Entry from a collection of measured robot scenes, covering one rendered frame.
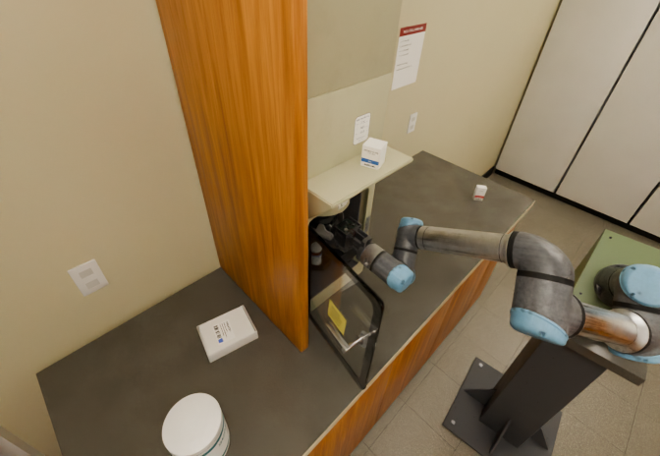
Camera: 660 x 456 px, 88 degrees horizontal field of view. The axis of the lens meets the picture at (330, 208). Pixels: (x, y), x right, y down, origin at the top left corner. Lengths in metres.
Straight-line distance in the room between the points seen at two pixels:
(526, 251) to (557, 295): 0.11
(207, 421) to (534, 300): 0.80
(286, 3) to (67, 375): 1.18
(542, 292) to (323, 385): 0.65
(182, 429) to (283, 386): 0.30
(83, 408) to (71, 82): 0.86
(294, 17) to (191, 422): 0.87
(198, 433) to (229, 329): 0.35
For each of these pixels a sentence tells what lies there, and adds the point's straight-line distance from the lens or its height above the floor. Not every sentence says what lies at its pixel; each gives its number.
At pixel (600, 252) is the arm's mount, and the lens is 1.50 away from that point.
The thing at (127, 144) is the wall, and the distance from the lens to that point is 1.07.
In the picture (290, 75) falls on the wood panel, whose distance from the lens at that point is 0.59.
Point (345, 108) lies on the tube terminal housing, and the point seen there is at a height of 1.66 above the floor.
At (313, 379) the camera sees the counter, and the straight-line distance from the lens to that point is 1.14.
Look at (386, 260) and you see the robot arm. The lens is 1.00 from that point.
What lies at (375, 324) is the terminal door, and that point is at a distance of 0.80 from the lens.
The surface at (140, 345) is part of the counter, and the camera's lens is 1.31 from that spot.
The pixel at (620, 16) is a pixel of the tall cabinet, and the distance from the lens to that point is 3.60.
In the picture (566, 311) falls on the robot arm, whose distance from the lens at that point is 0.94.
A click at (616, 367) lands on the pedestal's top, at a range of 1.52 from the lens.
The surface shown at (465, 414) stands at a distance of 2.24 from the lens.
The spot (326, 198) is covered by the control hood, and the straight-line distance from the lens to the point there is 0.78.
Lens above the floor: 1.98
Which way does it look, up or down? 39 degrees down
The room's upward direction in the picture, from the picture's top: 3 degrees clockwise
